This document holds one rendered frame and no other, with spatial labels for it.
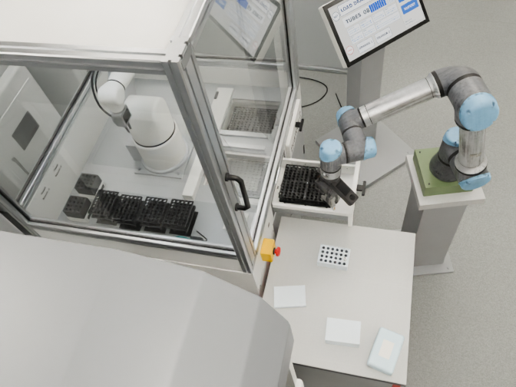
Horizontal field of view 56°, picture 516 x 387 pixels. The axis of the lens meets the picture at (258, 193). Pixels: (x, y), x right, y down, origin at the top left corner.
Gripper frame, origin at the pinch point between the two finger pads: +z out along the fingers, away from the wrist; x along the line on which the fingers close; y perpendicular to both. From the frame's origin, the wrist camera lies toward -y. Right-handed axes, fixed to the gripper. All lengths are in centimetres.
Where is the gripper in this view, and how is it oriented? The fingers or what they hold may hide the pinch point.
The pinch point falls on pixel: (335, 204)
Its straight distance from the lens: 193.9
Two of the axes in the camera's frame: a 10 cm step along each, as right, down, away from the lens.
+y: -7.3, -5.1, 4.5
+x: -6.7, 6.6, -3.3
